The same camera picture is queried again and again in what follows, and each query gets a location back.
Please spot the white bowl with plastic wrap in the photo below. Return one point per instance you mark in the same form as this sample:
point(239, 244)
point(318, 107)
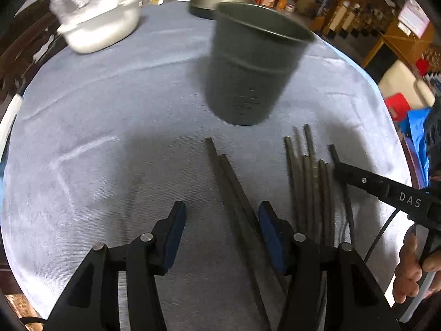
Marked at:
point(103, 24)

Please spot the red plastic child chair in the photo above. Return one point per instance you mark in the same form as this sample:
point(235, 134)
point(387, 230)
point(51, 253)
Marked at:
point(396, 107)

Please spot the grey tablecloth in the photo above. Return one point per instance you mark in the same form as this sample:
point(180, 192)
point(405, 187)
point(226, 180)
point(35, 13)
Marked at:
point(120, 127)

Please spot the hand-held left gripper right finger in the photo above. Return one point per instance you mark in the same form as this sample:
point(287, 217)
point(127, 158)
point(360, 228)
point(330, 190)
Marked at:
point(272, 238)

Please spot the cream padded chair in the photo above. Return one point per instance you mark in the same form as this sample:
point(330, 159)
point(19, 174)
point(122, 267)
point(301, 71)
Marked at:
point(403, 82)

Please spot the light blue table cover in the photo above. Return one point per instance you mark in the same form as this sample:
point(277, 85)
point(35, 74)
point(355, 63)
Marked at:
point(368, 76)

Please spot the long dark wooden chopstick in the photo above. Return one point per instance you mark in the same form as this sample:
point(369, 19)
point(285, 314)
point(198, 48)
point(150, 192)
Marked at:
point(227, 207)
point(241, 196)

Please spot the person's right hand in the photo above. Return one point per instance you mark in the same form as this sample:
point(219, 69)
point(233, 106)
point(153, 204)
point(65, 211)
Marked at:
point(408, 270)

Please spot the grey perforated utensil cup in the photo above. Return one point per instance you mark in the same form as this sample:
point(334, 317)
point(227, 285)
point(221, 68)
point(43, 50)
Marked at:
point(251, 69)

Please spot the bundle of dark chopsticks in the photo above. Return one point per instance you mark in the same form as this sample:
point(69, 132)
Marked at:
point(306, 196)

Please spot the wooden stair railing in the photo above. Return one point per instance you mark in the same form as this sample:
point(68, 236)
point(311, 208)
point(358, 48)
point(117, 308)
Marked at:
point(348, 13)

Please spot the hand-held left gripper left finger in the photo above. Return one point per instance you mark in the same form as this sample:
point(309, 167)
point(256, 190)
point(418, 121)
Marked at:
point(174, 236)

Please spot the wall calendar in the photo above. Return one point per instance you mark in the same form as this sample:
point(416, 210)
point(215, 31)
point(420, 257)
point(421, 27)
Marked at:
point(413, 15)

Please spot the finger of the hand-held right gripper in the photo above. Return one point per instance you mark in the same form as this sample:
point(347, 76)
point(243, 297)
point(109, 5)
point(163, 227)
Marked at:
point(361, 181)

